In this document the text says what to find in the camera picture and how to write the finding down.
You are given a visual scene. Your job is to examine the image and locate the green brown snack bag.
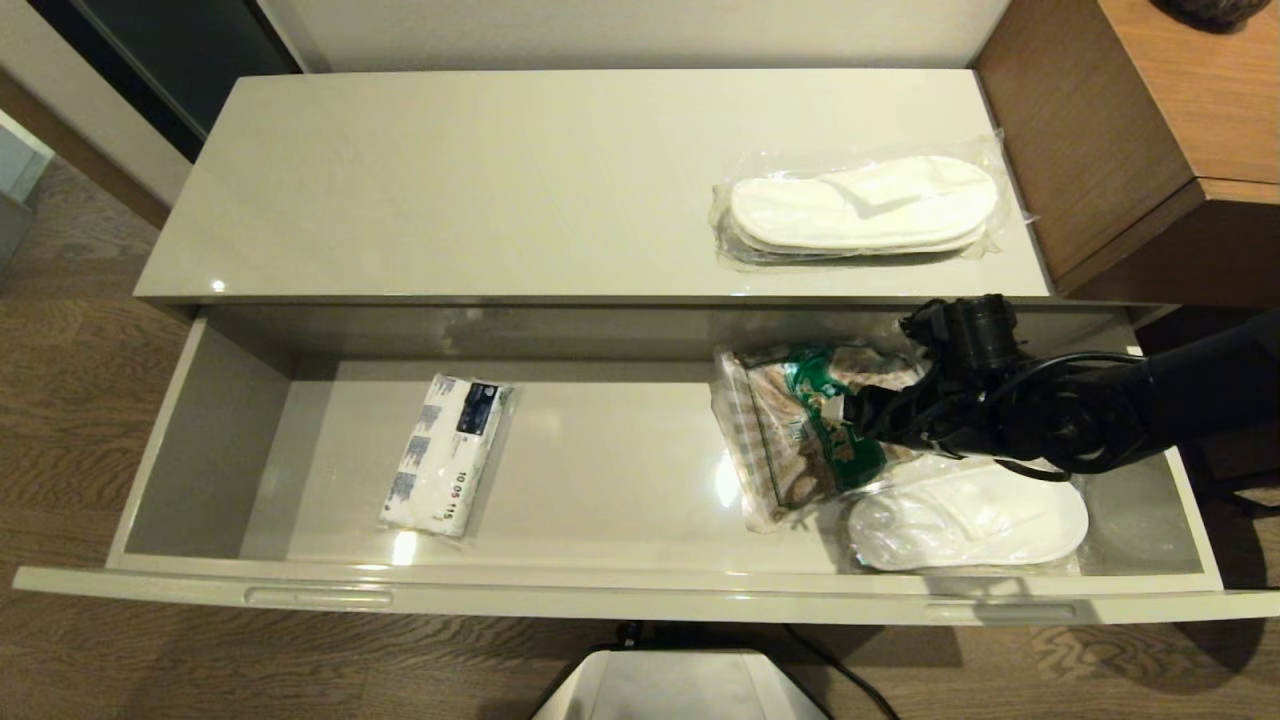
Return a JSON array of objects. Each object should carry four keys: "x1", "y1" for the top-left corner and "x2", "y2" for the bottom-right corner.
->
[{"x1": 711, "y1": 342, "x2": 938, "y2": 535}]

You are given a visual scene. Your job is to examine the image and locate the white slippers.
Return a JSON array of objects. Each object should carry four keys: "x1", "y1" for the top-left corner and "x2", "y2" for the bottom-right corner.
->
[
  {"x1": 829, "y1": 455, "x2": 1092, "y2": 578},
  {"x1": 707, "y1": 133, "x2": 1037, "y2": 272}
]

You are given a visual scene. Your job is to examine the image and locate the glossy white cabinet drawer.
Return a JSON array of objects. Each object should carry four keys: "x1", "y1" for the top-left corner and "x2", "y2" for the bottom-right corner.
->
[{"x1": 12, "y1": 300, "x2": 1280, "y2": 628}]

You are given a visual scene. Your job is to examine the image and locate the silver and black robot base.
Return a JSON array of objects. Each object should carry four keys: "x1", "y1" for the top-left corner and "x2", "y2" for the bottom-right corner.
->
[{"x1": 529, "y1": 648, "x2": 832, "y2": 720}]

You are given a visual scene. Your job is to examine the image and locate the brown wooden side cabinet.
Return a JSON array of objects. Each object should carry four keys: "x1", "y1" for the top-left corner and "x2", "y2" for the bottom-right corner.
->
[{"x1": 972, "y1": 0, "x2": 1280, "y2": 306}]

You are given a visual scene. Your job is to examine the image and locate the white blue tissue pack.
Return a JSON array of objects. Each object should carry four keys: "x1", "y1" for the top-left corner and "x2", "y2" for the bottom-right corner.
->
[{"x1": 379, "y1": 374, "x2": 517, "y2": 542}]

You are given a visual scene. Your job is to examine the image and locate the glossy white low cabinet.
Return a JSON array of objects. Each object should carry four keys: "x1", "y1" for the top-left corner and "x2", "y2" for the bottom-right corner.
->
[{"x1": 133, "y1": 67, "x2": 1181, "y2": 336}]

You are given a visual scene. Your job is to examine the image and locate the dark round vase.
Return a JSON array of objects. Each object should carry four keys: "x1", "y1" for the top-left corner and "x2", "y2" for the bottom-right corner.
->
[{"x1": 1150, "y1": 0, "x2": 1271, "y2": 30}]

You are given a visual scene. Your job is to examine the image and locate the dark glass door panel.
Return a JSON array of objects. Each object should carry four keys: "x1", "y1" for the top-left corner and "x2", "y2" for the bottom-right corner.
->
[{"x1": 28, "y1": 0, "x2": 304, "y2": 164}]

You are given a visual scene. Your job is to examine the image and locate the black base power cable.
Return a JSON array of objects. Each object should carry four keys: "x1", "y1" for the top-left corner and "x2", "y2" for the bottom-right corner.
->
[{"x1": 614, "y1": 620, "x2": 902, "y2": 720}]

